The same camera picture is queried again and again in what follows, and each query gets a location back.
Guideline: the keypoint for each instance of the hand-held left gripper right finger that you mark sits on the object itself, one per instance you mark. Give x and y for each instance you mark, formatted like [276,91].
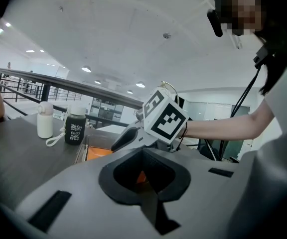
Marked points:
[208,195]

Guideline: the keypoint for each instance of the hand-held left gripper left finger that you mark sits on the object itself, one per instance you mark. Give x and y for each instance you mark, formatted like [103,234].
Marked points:
[96,208]

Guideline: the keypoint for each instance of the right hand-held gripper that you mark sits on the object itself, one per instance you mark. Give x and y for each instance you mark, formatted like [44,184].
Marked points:
[166,123]

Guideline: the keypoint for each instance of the orange box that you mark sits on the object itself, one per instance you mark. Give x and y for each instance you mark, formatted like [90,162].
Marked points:
[98,153]

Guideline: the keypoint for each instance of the person's right forearm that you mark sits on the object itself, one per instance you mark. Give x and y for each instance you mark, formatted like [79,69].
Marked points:
[220,127]

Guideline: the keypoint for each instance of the dark shelf cabinet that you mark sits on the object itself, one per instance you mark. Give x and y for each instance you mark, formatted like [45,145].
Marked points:
[106,112]

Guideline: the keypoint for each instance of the round ceiling light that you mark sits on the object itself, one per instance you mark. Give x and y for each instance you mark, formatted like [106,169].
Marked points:
[97,82]
[86,69]
[129,91]
[140,84]

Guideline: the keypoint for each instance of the gold lamp with globe shade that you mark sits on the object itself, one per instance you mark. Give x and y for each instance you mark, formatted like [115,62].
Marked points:
[176,96]

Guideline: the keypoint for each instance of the black metal railing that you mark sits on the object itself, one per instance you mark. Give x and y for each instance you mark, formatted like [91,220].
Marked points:
[83,87]

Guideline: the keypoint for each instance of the person's light ribbed top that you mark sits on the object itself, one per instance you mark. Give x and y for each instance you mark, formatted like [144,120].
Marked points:
[278,158]

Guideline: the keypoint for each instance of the ceiling detector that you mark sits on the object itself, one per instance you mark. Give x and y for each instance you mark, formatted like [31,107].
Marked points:
[167,35]

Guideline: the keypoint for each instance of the person's face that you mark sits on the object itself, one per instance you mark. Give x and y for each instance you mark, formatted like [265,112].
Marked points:
[240,11]

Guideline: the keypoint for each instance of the black head-worn camera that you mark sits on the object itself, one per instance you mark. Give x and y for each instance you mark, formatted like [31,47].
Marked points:
[215,24]

